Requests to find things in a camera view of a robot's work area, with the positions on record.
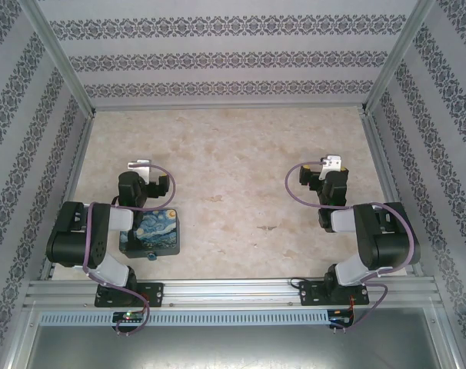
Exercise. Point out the starry night print lock box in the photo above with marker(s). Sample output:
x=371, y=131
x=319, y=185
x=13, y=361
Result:
x=160, y=230

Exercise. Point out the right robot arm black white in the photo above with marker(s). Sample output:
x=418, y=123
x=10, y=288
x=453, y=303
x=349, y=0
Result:
x=390, y=242

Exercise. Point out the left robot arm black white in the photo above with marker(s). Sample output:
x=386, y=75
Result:
x=73, y=238

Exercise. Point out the grey metal sheet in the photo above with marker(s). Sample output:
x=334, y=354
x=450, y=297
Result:
x=233, y=350

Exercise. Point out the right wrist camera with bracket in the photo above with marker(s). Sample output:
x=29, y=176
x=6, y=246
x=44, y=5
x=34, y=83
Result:
x=333, y=162

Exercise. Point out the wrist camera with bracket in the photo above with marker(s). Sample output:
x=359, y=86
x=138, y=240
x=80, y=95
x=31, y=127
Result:
x=333, y=162
x=140, y=165

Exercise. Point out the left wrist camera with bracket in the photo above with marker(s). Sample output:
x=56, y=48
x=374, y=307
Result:
x=140, y=165

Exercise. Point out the aluminium side rail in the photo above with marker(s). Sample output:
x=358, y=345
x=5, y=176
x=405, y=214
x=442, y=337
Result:
x=388, y=184
x=73, y=184

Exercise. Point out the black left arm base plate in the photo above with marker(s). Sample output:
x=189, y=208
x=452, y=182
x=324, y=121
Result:
x=154, y=294

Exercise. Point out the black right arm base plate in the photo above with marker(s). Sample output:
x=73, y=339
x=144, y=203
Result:
x=311, y=294

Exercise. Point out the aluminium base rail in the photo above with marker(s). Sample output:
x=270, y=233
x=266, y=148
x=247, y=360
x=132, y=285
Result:
x=233, y=292

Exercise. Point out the aluminium frame post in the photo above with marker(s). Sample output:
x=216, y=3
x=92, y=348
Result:
x=400, y=54
x=60, y=54

